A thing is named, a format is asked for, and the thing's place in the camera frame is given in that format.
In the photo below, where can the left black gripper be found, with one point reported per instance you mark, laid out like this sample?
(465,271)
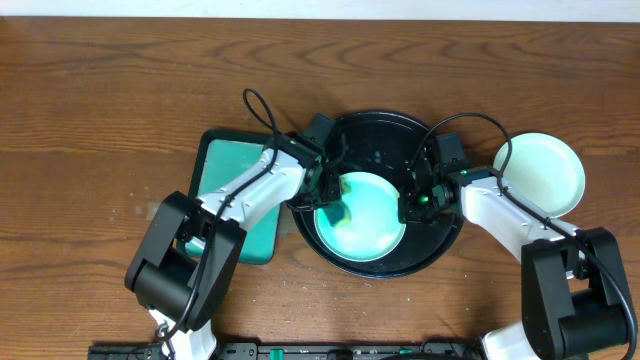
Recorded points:
(327,187)

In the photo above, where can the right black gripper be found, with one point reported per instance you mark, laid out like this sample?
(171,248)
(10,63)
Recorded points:
(408,212)

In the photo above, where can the dark green sponge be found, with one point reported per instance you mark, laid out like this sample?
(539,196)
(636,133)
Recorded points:
(338,214)

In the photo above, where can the mint green plate top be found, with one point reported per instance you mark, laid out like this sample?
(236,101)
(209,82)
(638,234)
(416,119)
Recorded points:
(375,229)

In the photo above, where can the mint green plate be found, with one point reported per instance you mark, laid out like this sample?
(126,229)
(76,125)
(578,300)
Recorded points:
(546,171)
(375,229)

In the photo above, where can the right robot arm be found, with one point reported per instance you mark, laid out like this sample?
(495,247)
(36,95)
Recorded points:
(575,297)

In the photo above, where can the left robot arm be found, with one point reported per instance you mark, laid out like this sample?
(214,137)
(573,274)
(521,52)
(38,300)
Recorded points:
(184,264)

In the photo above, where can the round black tray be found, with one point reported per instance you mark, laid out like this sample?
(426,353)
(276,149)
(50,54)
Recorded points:
(381,143)

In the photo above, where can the rectangular dark green tray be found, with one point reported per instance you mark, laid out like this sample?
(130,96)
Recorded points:
(222,156)

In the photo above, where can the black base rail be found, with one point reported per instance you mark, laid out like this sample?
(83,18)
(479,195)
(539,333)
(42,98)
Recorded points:
(252,351)

